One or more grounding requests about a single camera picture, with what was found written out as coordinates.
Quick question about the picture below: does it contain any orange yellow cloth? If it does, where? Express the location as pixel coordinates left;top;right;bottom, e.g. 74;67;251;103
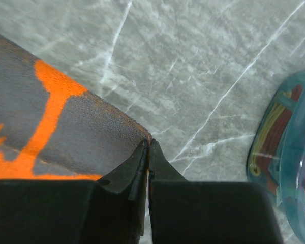
0;34;151;180

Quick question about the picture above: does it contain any blue translucent plastic tub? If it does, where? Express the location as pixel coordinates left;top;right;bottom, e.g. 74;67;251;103
246;70;305;243

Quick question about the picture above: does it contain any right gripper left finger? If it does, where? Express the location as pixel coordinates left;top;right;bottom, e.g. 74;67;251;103
0;140;149;243

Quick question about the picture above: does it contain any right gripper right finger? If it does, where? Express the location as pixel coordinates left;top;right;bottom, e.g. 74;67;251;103
148;140;283;243

